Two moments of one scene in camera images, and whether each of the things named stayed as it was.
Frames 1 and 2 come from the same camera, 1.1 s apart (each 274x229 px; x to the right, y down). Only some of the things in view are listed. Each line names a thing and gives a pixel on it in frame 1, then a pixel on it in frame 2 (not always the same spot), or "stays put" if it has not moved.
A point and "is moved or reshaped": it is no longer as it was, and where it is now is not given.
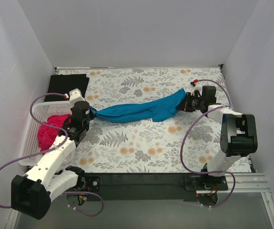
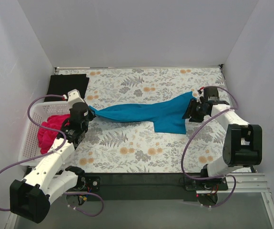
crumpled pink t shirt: x=46 y=134 stays put
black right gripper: x=187 y=103 → x=193 y=109
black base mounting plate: x=152 y=187 stays put
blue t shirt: x=158 y=109 is moved or reshaped
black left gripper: x=89 y=114 stays put
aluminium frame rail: x=251 y=182 stays put
